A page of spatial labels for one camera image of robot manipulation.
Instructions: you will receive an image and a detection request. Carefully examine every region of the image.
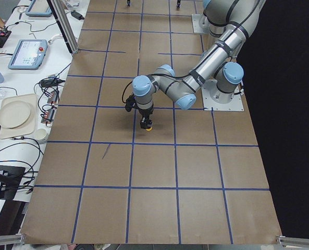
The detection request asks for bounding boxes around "aluminium frame post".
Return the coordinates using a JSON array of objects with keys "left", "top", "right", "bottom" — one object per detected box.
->
[{"left": 47, "top": 0, "right": 79, "bottom": 55}]

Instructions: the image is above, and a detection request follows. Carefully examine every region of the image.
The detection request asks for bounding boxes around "white paper cup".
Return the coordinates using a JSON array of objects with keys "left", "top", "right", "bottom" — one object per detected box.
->
[{"left": 34, "top": 129, "right": 49, "bottom": 144}]

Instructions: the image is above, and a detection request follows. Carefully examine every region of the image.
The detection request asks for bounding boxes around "far blue teach pendant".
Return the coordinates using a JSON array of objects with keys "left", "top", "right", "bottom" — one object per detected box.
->
[{"left": 26, "top": 0, "right": 52, "bottom": 17}]

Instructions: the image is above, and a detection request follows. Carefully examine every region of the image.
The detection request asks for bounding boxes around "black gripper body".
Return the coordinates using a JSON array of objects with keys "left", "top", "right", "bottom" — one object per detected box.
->
[{"left": 138, "top": 107, "right": 154, "bottom": 124}]

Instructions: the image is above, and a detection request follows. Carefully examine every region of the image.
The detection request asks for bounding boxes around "black power adapter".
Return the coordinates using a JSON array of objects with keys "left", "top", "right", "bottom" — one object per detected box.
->
[{"left": 71, "top": 11, "right": 84, "bottom": 20}]

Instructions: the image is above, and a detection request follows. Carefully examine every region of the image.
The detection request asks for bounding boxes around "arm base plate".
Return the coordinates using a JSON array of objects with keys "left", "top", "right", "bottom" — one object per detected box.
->
[
  {"left": 201, "top": 79, "right": 244, "bottom": 111},
  {"left": 191, "top": 14, "right": 209, "bottom": 34}
]

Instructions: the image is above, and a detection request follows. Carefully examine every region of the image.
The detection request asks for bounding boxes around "red green circuit board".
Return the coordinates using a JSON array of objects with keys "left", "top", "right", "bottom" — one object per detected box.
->
[{"left": 47, "top": 90, "right": 59, "bottom": 104}]

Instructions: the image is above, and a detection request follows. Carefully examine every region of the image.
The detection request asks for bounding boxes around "blue teach pendant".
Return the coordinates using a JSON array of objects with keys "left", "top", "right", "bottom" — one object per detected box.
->
[
  {"left": 26, "top": 0, "right": 52, "bottom": 17},
  {"left": 8, "top": 39, "right": 48, "bottom": 70}
]

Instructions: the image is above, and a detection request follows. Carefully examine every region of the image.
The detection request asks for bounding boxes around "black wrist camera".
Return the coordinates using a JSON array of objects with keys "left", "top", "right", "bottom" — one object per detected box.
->
[{"left": 125, "top": 95, "right": 138, "bottom": 112}]

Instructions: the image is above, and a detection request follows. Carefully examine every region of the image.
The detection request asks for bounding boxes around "near blue teach pendant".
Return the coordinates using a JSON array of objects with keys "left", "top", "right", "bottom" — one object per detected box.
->
[{"left": 8, "top": 39, "right": 48, "bottom": 70}]

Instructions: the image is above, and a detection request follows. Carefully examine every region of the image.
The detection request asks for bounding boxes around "black usb hub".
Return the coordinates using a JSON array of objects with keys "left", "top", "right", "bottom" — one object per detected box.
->
[{"left": 39, "top": 78, "right": 65, "bottom": 88}]

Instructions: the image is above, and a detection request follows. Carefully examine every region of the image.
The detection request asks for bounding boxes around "black camera stand base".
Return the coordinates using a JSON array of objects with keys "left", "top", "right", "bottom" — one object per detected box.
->
[{"left": 0, "top": 165, "right": 25, "bottom": 200}]

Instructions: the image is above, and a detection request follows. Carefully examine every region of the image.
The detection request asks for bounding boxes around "beige round plate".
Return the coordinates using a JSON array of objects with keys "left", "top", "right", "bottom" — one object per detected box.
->
[{"left": 0, "top": 101, "right": 31, "bottom": 128}]

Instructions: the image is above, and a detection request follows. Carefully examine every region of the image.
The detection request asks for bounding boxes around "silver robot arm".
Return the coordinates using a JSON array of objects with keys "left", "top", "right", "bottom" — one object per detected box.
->
[{"left": 125, "top": 1, "right": 264, "bottom": 130}]

